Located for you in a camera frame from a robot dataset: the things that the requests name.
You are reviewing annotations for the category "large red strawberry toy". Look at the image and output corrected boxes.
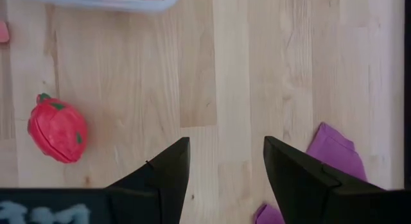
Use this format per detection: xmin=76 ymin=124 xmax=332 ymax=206
xmin=27 ymin=92 xmax=89 ymax=164

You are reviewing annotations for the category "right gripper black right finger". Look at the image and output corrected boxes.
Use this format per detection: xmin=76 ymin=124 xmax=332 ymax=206
xmin=263 ymin=135 xmax=386 ymax=224

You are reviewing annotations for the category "purple cloth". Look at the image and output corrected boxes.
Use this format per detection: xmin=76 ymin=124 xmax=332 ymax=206
xmin=253 ymin=122 xmax=369 ymax=224

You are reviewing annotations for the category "clear plastic tupperware container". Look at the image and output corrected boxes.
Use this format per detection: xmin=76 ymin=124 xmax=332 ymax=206
xmin=6 ymin=0 xmax=180 ymax=13

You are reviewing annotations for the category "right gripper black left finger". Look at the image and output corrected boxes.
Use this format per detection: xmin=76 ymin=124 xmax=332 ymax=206
xmin=105 ymin=137 xmax=191 ymax=224

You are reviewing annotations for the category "small pink toy fruit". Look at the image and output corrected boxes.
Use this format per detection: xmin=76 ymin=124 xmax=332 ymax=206
xmin=0 ymin=20 xmax=10 ymax=44

